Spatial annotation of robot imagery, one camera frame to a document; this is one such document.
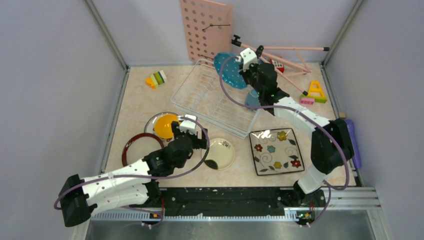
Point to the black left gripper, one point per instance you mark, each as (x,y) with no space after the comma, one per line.
(199,143)

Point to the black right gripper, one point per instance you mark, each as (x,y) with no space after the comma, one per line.
(254,66)

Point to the blue mug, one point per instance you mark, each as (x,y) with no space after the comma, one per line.
(252,99)

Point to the blue polka dot plate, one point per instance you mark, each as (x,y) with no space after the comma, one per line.
(230,73)

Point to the square floral plate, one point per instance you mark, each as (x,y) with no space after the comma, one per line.
(275,152)

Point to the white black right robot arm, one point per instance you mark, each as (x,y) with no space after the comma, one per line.
(331,144)

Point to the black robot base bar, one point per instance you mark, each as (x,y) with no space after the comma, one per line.
(272,196)

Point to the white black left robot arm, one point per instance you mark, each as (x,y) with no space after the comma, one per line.
(134,184)

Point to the red toy block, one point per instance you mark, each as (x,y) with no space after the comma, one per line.
(279,66)

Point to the yellow bowl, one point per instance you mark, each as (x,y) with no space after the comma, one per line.
(163,126)

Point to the cream small leaf plate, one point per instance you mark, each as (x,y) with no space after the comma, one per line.
(221,154)

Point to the pink tripod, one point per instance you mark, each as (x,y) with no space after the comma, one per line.
(288,56)

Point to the red rimmed white plate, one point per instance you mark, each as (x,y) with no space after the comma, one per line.
(139,146)

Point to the yellow green pink toy blocks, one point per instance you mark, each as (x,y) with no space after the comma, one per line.
(315,94)

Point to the pink pegboard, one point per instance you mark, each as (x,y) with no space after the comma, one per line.
(208,28)

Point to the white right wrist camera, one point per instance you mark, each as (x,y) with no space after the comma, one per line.
(247,58)

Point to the white wire dish rack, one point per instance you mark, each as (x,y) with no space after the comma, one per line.
(200,94)

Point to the purple handle tool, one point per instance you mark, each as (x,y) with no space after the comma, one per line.
(356,158)

